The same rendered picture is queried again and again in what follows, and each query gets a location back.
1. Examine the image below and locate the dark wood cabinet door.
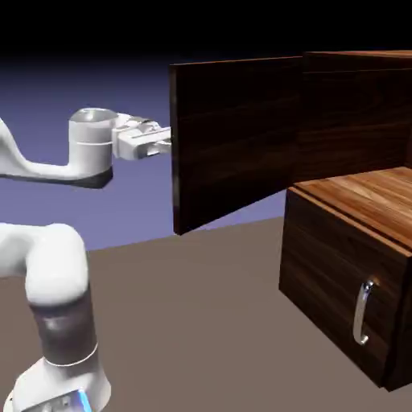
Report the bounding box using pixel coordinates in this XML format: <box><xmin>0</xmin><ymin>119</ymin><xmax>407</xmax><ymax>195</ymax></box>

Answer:
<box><xmin>169</xmin><ymin>56</ymin><xmax>306</xmax><ymax>237</ymax></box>

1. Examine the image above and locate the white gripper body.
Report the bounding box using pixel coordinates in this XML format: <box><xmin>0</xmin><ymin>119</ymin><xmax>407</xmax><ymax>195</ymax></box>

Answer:
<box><xmin>112</xmin><ymin>126</ymin><xmax>172</xmax><ymax>162</ymax></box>

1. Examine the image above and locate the curved silver metal handle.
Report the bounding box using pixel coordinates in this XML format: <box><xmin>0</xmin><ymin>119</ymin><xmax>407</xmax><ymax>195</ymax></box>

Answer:
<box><xmin>352</xmin><ymin>280</ymin><xmax>377</xmax><ymax>346</ymax></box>

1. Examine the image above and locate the dark wood cabinet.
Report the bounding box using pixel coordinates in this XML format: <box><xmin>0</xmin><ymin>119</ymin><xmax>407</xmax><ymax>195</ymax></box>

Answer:
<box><xmin>278</xmin><ymin>50</ymin><xmax>412</xmax><ymax>393</ymax></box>

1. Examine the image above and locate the dark wood drawer front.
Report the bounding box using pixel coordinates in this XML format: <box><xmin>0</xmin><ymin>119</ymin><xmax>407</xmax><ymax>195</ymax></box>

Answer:
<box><xmin>278</xmin><ymin>187</ymin><xmax>412</xmax><ymax>390</ymax></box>

